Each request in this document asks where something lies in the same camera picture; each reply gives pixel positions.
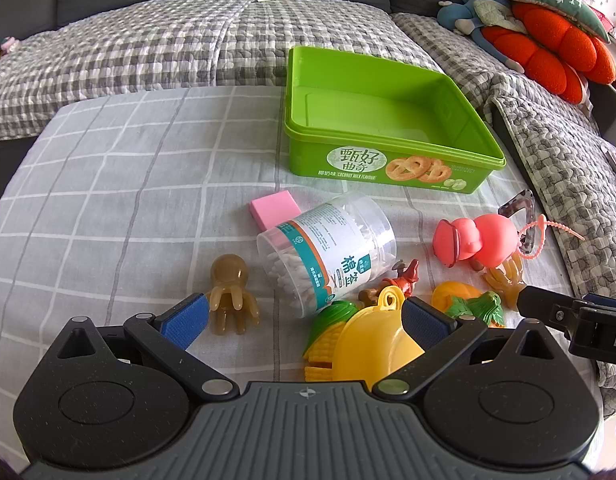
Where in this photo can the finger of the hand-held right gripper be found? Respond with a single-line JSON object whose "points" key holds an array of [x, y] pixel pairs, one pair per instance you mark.
{"points": [[610, 302], [545, 307]]}

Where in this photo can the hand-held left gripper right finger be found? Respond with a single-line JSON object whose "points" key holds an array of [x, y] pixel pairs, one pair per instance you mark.
{"points": [[427, 322]]}

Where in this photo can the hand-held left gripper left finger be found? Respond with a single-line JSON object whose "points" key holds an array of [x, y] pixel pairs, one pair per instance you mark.
{"points": [[184, 320]]}

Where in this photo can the orange toy with green leaves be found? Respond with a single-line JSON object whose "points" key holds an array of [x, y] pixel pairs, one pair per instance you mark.
{"points": [[457, 295]]}

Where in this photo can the small red brown figurine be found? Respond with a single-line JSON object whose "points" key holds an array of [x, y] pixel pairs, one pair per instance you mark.
{"points": [[405, 280]]}

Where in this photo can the yellow plastic dumpling mould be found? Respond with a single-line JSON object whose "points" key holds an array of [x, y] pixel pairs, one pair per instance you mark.
{"points": [[372, 340]]}

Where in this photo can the pink pig toy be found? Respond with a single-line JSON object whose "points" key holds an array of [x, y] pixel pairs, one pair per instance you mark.
{"points": [[492, 240]]}

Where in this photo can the yellow toy corn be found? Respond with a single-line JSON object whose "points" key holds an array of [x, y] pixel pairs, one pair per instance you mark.
{"points": [[323, 347]]}

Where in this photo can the tortoiseshell triangular hair clip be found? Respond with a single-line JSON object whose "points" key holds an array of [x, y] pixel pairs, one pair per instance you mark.
{"points": [[516, 201]]}

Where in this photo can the clear cotton swab jar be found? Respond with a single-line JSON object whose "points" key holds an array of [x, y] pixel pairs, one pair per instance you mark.
{"points": [[333, 245]]}

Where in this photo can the pink rectangular block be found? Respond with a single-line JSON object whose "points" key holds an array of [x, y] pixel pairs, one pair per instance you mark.
{"points": [[273, 207]]}

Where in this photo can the green plastic box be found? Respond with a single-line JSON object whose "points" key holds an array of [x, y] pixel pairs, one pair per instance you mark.
{"points": [[338, 160]]}

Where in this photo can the grey grid pattern sheet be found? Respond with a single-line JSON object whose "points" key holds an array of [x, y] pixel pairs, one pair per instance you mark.
{"points": [[138, 185]]}

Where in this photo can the orange flower cushion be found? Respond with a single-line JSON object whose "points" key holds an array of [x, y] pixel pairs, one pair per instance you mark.
{"points": [[557, 55]]}

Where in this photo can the grey white checked blanket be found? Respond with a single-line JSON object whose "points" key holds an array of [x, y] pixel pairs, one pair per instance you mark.
{"points": [[163, 50], [452, 50]]}

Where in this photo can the blue monkey plush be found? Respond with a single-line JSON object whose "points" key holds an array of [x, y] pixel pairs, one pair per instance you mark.
{"points": [[462, 12]]}

